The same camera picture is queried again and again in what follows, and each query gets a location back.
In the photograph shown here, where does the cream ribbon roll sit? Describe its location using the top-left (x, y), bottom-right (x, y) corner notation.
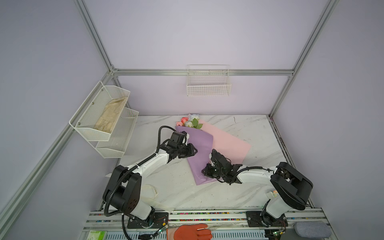
top-left (140, 184), bottom-right (175, 213)

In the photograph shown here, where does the grey cloth pad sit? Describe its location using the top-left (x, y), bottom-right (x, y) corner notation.
top-left (294, 222), bottom-right (332, 239)

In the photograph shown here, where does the white mesh shelf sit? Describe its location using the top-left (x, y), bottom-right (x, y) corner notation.
top-left (96, 108), bottom-right (139, 159)
top-left (69, 82), bottom-right (130, 142)

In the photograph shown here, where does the green white packet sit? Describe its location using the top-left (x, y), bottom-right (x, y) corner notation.
top-left (86, 231), bottom-right (107, 240)

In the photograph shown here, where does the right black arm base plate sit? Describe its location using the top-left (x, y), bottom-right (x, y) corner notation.
top-left (246, 211), bottom-right (288, 228)

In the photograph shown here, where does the upper white mesh shelf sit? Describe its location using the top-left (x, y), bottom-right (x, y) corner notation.
top-left (69, 82), bottom-right (130, 142)

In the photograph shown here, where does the colourful tissue pack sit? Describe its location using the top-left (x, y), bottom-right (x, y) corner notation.
top-left (270, 190), bottom-right (279, 198)

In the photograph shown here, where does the orange rubber glove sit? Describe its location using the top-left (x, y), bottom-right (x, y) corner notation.
top-left (167, 224), bottom-right (213, 240)

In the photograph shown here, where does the pink purple wrapping paper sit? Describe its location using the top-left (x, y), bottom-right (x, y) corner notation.
top-left (175, 119), bottom-right (252, 186)

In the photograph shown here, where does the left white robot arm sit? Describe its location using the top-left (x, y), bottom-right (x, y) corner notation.
top-left (103, 126), bottom-right (198, 240)

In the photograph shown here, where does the deep pink fake rose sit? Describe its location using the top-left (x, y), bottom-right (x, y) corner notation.
top-left (181, 117), bottom-right (189, 124)

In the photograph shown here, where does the lower white mesh shelf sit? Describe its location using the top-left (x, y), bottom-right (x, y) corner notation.
top-left (96, 108), bottom-right (139, 159)

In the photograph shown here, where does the beige cloth in shelf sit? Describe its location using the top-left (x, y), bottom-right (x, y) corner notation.
top-left (94, 97), bottom-right (128, 134)

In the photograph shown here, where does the white wire wall basket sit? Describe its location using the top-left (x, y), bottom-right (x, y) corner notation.
top-left (187, 65), bottom-right (232, 97)

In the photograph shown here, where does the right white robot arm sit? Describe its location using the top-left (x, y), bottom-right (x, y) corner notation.
top-left (202, 149), bottom-right (313, 227)

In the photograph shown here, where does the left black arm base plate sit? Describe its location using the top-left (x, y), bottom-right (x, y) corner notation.
top-left (125, 212), bottom-right (169, 230)

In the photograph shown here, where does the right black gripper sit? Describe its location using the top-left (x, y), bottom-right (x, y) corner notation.
top-left (199, 164), bottom-right (225, 179)

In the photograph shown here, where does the white fake rose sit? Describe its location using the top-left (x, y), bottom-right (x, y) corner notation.
top-left (189, 114), bottom-right (203, 129)

